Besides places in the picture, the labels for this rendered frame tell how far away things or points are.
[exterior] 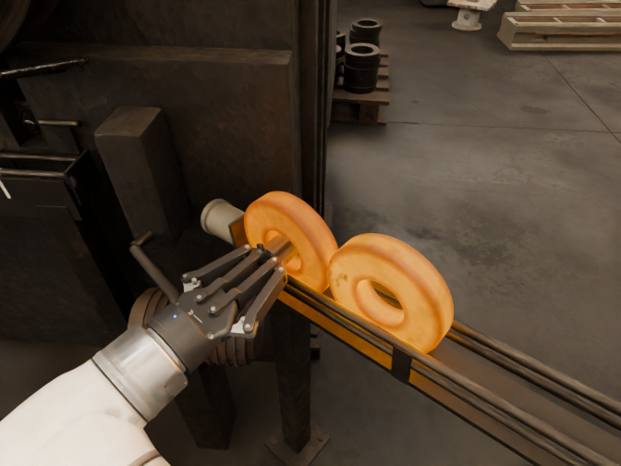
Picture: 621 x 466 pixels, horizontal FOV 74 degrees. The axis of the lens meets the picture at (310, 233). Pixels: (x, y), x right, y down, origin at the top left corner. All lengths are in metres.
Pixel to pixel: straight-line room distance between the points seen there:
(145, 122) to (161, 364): 0.38
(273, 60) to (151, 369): 0.46
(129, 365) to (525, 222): 1.66
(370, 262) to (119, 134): 0.42
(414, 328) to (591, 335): 1.14
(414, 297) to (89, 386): 0.33
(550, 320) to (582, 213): 0.65
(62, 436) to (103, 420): 0.03
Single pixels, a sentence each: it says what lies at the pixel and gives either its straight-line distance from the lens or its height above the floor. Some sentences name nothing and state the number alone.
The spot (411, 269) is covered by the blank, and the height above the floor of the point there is 0.79.
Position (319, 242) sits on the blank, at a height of 0.75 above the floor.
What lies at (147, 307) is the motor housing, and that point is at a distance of 0.77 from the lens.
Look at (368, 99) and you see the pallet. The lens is 2.31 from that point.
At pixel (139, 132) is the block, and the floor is 0.80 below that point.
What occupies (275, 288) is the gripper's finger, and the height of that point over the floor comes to 0.71.
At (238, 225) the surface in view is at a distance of 0.59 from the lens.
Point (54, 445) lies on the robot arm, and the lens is 0.45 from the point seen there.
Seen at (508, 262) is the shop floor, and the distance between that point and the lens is 1.68.
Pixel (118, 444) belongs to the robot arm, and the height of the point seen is 0.71.
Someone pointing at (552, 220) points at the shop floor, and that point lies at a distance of 1.95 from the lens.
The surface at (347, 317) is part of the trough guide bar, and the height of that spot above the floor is 0.69.
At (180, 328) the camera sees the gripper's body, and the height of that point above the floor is 0.73.
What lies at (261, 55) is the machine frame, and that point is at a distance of 0.70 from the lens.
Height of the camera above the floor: 1.10
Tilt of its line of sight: 43 degrees down
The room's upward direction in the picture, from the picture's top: straight up
